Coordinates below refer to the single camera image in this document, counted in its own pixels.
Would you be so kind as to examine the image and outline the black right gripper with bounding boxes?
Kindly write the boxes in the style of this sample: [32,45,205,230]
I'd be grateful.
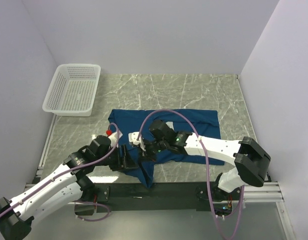
[137,138,169,163]

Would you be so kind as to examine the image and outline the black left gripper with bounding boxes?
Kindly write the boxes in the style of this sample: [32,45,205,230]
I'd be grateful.
[95,143,138,171]

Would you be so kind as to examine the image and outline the blue printed t-shirt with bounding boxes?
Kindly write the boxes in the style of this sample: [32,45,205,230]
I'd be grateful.
[108,109,221,188]

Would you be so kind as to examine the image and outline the white perforated plastic basket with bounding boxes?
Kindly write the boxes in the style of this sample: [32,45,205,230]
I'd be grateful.
[42,63,101,117]

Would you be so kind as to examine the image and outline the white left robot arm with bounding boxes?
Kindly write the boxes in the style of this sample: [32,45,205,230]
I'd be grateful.
[0,135,139,240]

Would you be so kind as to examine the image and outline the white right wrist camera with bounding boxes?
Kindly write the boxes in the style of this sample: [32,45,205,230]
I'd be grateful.
[128,131,146,152]

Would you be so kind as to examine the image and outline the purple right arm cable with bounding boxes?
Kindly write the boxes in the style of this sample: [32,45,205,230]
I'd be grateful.
[137,109,245,240]

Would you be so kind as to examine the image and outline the aluminium frame rail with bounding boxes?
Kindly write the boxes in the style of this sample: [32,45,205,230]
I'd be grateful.
[20,181,285,205]

